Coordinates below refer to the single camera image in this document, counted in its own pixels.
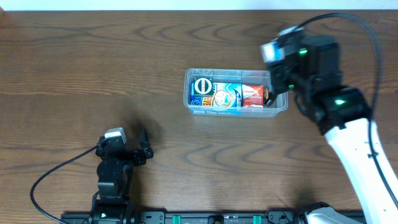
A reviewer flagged dark bottle with white cap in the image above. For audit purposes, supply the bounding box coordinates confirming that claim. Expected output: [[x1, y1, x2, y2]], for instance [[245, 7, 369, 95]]
[[264, 87, 277, 106]]

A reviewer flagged red Panadol box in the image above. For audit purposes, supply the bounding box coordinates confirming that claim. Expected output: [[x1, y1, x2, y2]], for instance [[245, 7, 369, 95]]
[[242, 85, 264, 108]]

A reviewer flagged blue fever patch box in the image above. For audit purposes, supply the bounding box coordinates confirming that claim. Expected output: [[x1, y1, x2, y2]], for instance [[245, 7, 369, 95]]
[[190, 83, 243, 108]]

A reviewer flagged green Zam-Buk ointment box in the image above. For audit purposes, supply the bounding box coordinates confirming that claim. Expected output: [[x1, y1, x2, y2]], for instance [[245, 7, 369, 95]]
[[191, 77, 215, 96]]

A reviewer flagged white Panadol box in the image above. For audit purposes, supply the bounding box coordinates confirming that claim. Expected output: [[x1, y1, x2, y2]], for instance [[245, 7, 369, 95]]
[[260, 40, 285, 63]]

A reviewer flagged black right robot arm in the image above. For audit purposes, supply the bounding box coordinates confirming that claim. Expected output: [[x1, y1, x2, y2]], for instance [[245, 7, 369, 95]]
[[260, 27, 397, 223]]

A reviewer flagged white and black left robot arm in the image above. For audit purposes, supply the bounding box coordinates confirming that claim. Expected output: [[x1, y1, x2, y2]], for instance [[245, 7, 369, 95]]
[[88, 128, 154, 224]]

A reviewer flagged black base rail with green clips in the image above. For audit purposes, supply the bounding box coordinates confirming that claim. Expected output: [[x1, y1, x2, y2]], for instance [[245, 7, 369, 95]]
[[60, 202, 364, 224]]

